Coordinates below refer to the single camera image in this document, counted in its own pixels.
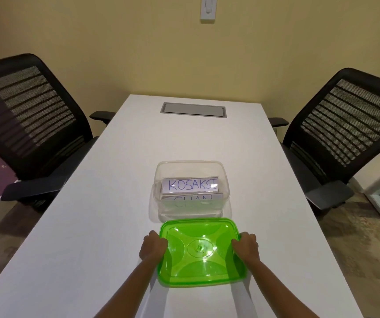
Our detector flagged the black mesh office chair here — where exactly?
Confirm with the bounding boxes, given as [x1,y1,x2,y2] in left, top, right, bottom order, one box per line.
[0,53,116,212]
[268,68,380,216]

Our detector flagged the person's right forearm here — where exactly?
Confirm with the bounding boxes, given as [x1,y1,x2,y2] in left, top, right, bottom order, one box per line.
[246,260,320,318]

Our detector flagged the white wall switch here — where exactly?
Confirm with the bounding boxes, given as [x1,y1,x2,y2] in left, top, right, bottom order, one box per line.
[200,0,217,23]

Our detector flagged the person's left hand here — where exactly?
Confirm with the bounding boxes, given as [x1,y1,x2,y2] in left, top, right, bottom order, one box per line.
[139,230,169,264]

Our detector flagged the person's right hand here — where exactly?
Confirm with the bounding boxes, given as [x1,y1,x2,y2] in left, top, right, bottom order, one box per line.
[231,231,260,265]

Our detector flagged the green plastic lid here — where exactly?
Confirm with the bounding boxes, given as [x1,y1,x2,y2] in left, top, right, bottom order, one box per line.
[157,217,248,288]

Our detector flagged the clear plastic container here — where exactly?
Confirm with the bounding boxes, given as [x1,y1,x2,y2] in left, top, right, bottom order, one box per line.
[148,160,232,224]

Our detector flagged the person's left forearm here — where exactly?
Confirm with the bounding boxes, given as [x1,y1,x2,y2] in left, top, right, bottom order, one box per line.
[94,260,159,318]

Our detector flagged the grey table cable hatch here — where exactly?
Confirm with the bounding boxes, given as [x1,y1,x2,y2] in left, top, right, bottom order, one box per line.
[159,102,227,119]

